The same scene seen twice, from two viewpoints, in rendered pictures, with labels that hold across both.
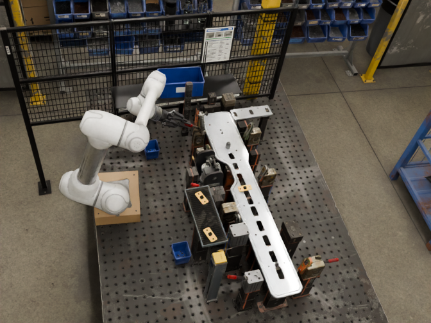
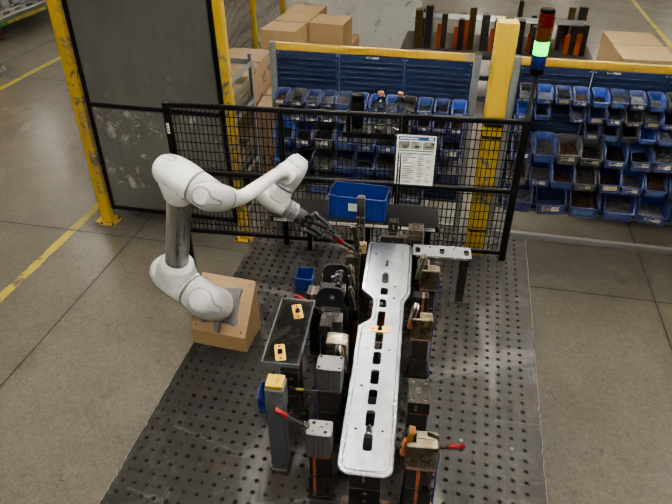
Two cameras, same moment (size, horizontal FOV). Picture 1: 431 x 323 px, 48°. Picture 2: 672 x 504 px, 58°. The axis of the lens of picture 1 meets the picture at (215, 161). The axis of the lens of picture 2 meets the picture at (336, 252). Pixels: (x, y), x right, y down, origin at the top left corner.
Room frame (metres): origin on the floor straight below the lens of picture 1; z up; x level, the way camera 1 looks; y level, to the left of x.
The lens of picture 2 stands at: (0.08, -1.08, 2.72)
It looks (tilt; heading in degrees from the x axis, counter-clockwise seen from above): 35 degrees down; 32
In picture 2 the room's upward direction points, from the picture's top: straight up
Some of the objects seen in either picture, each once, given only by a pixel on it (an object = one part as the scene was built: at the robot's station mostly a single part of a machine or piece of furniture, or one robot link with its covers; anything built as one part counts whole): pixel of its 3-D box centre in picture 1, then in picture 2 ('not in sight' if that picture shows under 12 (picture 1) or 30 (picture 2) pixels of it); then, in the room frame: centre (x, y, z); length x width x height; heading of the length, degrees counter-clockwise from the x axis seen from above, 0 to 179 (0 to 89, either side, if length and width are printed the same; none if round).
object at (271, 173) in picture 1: (263, 188); (419, 345); (1.93, -0.34, 0.87); 0.12 x 0.09 x 0.35; 115
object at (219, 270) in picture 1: (214, 278); (278, 426); (1.22, -0.11, 0.92); 0.08 x 0.08 x 0.44; 25
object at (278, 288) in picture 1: (247, 191); (381, 333); (1.79, -0.22, 1.00); 1.38 x 0.22 x 0.02; 25
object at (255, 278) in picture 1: (247, 291); (319, 460); (1.20, -0.30, 0.88); 0.11 x 0.10 x 0.36; 115
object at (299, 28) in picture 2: not in sight; (314, 65); (5.83, 2.86, 0.52); 1.20 x 0.80 x 1.05; 17
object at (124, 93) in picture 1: (177, 91); (355, 213); (2.54, 0.35, 1.02); 0.90 x 0.22 x 0.03; 115
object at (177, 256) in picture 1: (181, 253); (270, 398); (1.43, 0.11, 0.74); 0.11 x 0.10 x 0.09; 25
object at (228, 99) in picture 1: (225, 115); (413, 255); (2.53, -0.01, 0.88); 0.08 x 0.08 x 0.36; 25
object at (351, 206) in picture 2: (180, 82); (358, 201); (2.54, 0.34, 1.10); 0.30 x 0.17 x 0.13; 109
